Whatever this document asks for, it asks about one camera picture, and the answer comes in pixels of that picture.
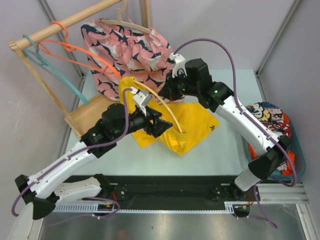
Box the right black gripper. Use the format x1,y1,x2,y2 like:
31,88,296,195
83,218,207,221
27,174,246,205
158,69,200,102

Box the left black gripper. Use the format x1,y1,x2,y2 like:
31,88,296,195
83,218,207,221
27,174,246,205
113,105,173,140

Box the yellow hanger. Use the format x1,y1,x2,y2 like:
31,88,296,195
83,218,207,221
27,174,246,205
133,80,183,134

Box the yellow shorts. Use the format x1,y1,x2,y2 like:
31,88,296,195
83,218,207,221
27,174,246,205
118,76,220,156

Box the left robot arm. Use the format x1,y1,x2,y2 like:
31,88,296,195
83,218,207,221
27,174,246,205
15,103,173,220

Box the orange hanger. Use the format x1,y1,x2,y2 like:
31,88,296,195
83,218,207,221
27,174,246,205
36,20,122,80

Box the pink shark print shorts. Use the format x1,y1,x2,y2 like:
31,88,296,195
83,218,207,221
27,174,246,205
80,18,173,101

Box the beige hanger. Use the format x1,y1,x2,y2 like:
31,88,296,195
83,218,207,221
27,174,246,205
100,0,152,34

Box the colourful cartoon print shorts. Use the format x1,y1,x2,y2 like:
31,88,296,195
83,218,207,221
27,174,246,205
246,101,292,138

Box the teal hanger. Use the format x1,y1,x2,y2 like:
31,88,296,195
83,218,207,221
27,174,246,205
22,34,90,105

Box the wooden clothes rack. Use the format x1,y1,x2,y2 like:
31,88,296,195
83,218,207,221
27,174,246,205
6,0,152,137

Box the teal laundry basket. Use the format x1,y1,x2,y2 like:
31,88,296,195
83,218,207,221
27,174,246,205
243,118,306,181

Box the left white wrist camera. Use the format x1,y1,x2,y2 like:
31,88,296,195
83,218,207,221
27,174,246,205
130,87,152,117

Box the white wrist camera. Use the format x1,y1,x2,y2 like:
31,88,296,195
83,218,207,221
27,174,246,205
167,53,187,78
130,87,152,117

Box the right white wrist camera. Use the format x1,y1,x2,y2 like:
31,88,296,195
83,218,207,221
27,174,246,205
167,53,187,78

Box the white slotted cable duct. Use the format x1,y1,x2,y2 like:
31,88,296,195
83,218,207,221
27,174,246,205
53,201,249,214

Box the aluminium frame rail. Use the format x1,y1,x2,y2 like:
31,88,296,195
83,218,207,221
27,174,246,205
257,183,309,204

